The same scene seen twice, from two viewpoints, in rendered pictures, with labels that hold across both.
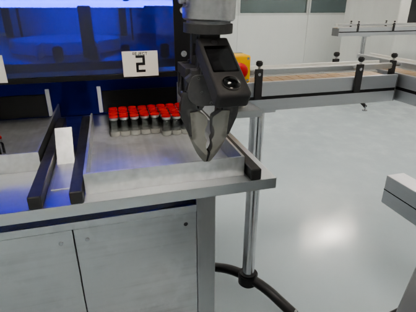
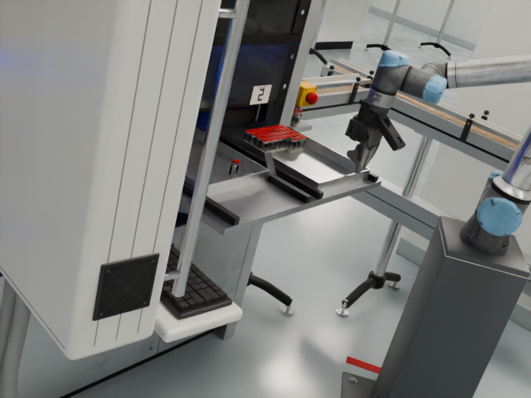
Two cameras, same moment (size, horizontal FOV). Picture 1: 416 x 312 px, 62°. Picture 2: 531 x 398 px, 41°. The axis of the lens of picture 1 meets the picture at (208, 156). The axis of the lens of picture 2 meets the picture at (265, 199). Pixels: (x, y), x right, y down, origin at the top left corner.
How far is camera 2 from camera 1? 1.72 m
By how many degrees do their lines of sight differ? 35
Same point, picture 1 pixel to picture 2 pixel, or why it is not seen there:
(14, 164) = (258, 178)
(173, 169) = (346, 178)
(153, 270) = (217, 265)
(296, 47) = not seen: outside the picture
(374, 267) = (325, 260)
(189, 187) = (353, 188)
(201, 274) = (244, 268)
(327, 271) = (290, 268)
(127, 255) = (206, 253)
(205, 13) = (386, 105)
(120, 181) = (328, 186)
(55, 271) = not seen: hidden behind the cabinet
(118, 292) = not seen: hidden behind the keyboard
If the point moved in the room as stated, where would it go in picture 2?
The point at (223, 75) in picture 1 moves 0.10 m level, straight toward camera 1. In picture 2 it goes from (395, 136) to (418, 151)
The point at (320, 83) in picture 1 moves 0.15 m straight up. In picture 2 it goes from (332, 98) to (343, 61)
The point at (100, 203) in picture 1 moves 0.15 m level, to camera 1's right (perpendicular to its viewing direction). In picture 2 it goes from (326, 198) to (367, 196)
